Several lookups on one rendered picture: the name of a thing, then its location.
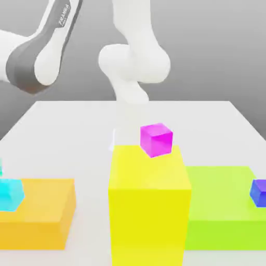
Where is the small magenta cube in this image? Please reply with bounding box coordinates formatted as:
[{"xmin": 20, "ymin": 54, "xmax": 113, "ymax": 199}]
[{"xmin": 140, "ymin": 123, "xmax": 174, "ymax": 158}]

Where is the large lime green box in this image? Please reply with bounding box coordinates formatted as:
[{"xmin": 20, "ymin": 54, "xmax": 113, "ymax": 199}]
[{"xmin": 184, "ymin": 165, "xmax": 266, "ymax": 251}]

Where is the large yellow box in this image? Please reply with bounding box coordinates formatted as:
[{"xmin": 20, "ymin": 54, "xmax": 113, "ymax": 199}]
[{"xmin": 108, "ymin": 144, "xmax": 192, "ymax": 266}]

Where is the small blue cube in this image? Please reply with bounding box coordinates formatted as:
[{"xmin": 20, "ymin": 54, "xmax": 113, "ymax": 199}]
[{"xmin": 249, "ymin": 179, "xmax": 266, "ymax": 208}]

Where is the small cyan cube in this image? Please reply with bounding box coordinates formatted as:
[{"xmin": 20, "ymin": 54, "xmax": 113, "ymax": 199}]
[{"xmin": 0, "ymin": 178, "xmax": 25, "ymax": 212}]

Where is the large orange box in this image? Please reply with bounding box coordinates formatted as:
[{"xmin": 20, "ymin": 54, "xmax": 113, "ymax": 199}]
[{"xmin": 0, "ymin": 178, "xmax": 77, "ymax": 250}]

